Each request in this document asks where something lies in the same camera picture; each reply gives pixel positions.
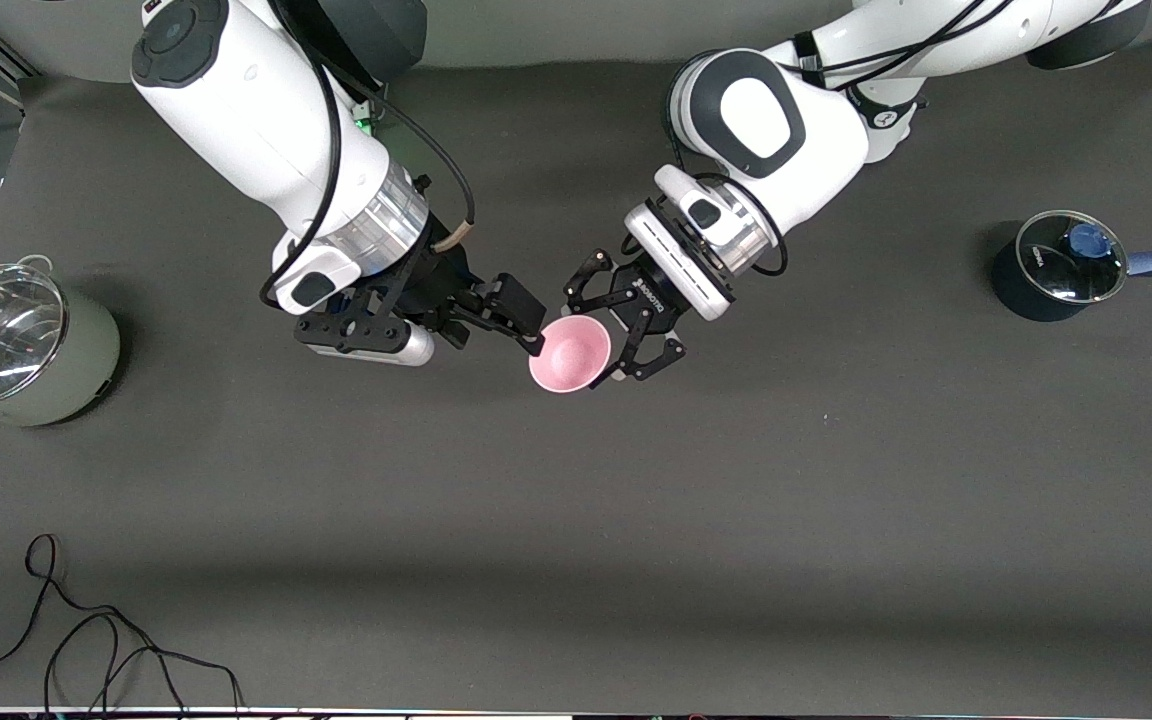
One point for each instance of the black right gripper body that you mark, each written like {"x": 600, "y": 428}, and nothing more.
{"x": 444, "y": 278}

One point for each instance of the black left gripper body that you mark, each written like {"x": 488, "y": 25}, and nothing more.
{"x": 649, "y": 300}

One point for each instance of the pink plastic cup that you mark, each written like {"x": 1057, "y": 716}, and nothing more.
{"x": 566, "y": 355}

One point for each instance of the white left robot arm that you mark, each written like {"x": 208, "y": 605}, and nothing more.
{"x": 816, "y": 130}

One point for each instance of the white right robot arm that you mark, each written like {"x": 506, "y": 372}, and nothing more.
{"x": 236, "y": 110}

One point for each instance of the dark grey table cloth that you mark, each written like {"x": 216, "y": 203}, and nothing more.
{"x": 576, "y": 500}

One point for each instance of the pale green cooking pot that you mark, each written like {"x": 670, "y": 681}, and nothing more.
{"x": 76, "y": 380}

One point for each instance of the dark blue saucepan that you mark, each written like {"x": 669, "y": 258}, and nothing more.
{"x": 1021, "y": 295}

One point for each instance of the glass pot lid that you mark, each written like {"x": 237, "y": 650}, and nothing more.
{"x": 6, "y": 335}

